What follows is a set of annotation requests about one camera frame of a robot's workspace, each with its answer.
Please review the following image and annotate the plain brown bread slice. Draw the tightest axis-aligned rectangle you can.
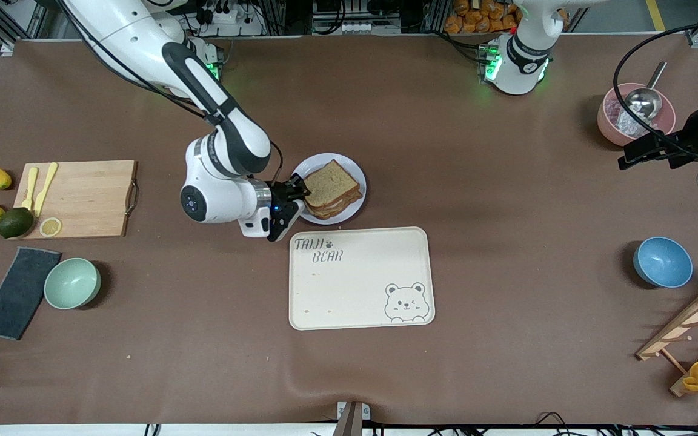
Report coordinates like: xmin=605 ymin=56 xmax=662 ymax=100
xmin=302 ymin=159 xmax=362 ymax=210

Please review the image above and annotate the round pale lavender plate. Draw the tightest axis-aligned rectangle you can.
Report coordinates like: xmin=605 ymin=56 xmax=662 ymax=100
xmin=288 ymin=153 xmax=367 ymax=226

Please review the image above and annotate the clear ice cube pile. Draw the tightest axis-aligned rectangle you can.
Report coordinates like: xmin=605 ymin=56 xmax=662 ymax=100
xmin=607 ymin=100 xmax=650 ymax=137

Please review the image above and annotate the metal scoop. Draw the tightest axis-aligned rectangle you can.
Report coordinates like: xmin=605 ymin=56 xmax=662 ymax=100
xmin=625 ymin=61 xmax=668 ymax=120

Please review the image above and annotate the pink bowl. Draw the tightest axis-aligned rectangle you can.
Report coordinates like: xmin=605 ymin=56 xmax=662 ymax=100
xmin=597 ymin=82 xmax=677 ymax=147

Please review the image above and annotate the cream tray with bear print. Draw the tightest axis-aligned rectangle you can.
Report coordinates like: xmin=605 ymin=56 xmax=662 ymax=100
xmin=288 ymin=226 xmax=436 ymax=331

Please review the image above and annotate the blue bowl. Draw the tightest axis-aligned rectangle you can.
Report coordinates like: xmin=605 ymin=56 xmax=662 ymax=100
xmin=633 ymin=236 xmax=694 ymax=289

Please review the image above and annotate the small white power strip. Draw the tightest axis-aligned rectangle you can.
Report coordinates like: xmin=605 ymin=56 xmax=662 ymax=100
xmin=342 ymin=21 xmax=387 ymax=35

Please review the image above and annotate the wooden cup rack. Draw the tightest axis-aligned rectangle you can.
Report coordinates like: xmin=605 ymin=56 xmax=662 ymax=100
xmin=636 ymin=279 xmax=698 ymax=398

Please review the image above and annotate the large white power strip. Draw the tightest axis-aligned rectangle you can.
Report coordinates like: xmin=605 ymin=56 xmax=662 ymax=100
xmin=194 ymin=0 xmax=265 ymax=37

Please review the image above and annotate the wooden cutting board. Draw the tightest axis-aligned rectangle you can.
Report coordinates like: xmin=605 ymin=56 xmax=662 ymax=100
xmin=12 ymin=160 xmax=139 ymax=240

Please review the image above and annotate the orange bread rolls pile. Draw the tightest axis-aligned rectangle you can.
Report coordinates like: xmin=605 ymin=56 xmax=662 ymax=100
xmin=444 ymin=0 xmax=522 ymax=35

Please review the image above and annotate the mint green bowl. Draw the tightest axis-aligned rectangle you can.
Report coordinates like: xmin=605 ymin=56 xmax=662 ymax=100
xmin=44 ymin=257 xmax=102 ymax=311

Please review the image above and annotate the yellow plastic knife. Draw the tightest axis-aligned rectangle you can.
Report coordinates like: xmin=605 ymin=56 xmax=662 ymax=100
xmin=33 ymin=162 xmax=59 ymax=217

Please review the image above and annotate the yellow plastic fork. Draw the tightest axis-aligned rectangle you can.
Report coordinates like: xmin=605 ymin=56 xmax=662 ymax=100
xmin=21 ymin=167 xmax=39 ymax=211

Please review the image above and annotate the dark green avocado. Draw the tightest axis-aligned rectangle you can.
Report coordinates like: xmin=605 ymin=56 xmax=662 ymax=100
xmin=0 ymin=207 xmax=35 ymax=239

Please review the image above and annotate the dark grey cloth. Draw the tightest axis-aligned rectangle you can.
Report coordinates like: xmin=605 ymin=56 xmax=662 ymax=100
xmin=0 ymin=246 xmax=62 ymax=341

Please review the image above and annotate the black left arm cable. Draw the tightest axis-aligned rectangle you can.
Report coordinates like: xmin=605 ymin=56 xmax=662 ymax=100
xmin=613 ymin=17 xmax=698 ymax=159

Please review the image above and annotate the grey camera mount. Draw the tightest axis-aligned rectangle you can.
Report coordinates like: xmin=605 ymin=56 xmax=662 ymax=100
xmin=332 ymin=401 xmax=371 ymax=436

